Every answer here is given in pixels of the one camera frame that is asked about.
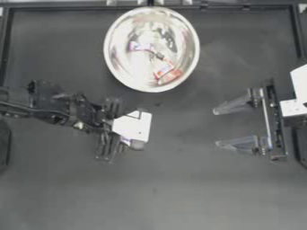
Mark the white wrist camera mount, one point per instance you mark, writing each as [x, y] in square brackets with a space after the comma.
[297, 101]
[133, 125]

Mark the steel bowl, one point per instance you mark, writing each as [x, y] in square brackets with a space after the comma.
[127, 68]

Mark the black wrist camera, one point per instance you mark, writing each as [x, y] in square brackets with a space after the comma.
[137, 145]

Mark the red candy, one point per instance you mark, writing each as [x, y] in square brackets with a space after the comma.
[167, 75]

